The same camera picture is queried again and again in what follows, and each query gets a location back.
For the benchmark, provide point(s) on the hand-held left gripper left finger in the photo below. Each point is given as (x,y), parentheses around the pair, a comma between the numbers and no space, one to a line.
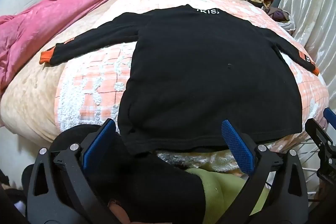
(100,142)

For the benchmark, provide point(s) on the black sweater with orange cuffs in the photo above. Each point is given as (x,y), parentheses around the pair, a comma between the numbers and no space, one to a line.
(199,77)

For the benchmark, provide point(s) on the white bag of clothes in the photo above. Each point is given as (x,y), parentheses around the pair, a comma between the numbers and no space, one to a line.
(279,15)

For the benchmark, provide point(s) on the person's left hand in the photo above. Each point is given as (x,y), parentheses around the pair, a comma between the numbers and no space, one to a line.
(119,213)

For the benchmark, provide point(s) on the orange white plaid fleece blanket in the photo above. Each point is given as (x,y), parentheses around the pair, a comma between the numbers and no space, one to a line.
(99,77)

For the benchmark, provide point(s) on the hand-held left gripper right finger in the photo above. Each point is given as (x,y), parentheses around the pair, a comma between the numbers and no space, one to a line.
(237,146)

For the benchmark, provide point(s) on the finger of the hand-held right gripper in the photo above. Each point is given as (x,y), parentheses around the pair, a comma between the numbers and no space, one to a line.
(319,132)
(330,116)

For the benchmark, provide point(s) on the person's green pants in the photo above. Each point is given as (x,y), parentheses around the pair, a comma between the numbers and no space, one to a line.
(225,195)

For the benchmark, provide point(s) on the pink satin quilt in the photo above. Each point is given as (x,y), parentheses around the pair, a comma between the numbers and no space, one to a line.
(47,22)

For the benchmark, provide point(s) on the beige plush bed sheet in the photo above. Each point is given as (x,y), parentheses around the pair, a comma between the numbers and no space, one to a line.
(29,103)

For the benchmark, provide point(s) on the person's black top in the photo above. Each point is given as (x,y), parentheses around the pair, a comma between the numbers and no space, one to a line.
(157,192)

